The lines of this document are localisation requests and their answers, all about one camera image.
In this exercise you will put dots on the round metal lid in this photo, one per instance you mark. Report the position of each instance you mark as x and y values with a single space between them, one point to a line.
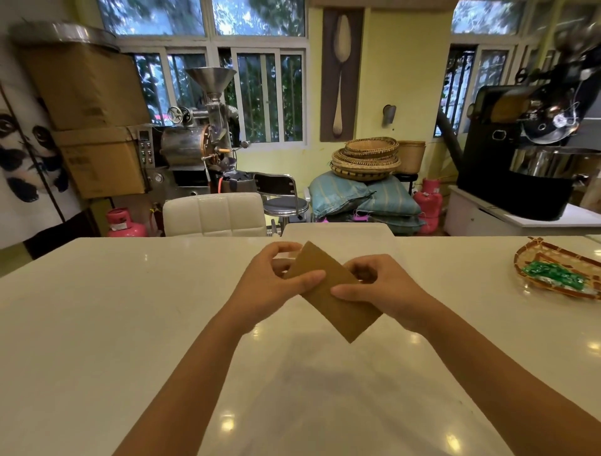
61 34

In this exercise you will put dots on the brown paper sleeves group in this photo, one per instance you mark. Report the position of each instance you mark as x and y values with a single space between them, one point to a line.
347 315

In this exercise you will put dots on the panda painting screen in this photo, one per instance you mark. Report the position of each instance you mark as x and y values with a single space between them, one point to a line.
23 178

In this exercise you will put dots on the person's left forearm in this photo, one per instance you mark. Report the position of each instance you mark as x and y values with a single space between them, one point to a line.
188 390

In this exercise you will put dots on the person's right hand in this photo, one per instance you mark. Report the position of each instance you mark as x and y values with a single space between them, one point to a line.
399 291

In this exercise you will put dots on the wooden spoon wall picture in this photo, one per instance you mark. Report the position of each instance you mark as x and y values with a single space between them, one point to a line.
342 75

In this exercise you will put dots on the green snack packets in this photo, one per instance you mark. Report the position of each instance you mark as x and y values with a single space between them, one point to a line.
554 275

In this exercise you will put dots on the white padded chair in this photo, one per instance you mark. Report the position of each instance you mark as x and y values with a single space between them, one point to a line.
213 216

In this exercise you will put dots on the white cabinet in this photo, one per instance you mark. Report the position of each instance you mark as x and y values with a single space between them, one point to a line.
472 218

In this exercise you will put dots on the white framed window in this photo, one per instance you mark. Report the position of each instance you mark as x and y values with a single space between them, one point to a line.
258 94

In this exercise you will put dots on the translucent plastic box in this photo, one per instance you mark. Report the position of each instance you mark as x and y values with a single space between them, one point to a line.
357 235

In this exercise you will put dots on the small black stool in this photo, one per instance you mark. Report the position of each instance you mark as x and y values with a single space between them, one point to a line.
406 177

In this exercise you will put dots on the pink gas cylinder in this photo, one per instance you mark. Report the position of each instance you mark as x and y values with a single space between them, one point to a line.
124 228
428 204

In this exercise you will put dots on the person's right forearm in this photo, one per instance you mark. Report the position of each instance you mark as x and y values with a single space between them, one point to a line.
507 385

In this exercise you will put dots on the woven bamboo tray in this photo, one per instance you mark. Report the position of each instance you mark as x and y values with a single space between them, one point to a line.
544 251

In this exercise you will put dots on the black coffee roaster machine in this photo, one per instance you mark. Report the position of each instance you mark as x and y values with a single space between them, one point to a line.
488 174

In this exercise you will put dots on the teal striped sack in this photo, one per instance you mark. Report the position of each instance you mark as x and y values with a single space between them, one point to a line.
335 193
392 198
401 224

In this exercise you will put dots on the barred window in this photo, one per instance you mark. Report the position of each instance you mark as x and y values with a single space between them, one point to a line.
458 89

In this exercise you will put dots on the person's left hand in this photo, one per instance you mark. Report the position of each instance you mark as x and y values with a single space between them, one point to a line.
258 291

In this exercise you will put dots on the black metal chair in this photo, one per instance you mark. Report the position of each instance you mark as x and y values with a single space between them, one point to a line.
286 206

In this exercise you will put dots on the stack of flat woven trays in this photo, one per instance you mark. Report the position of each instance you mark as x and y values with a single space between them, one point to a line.
365 162

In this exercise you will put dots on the grey wall fixture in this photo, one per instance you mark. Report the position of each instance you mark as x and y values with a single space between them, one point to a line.
389 115

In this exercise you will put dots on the black flue pipe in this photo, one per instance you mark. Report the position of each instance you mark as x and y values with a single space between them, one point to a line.
448 138

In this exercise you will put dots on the large brown cardboard box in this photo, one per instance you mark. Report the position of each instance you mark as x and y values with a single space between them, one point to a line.
84 89

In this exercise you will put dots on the tall woven basket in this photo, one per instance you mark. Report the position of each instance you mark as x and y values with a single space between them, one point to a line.
412 157

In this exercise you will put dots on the silver coffee roaster machine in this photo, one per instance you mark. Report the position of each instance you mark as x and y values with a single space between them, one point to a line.
183 145

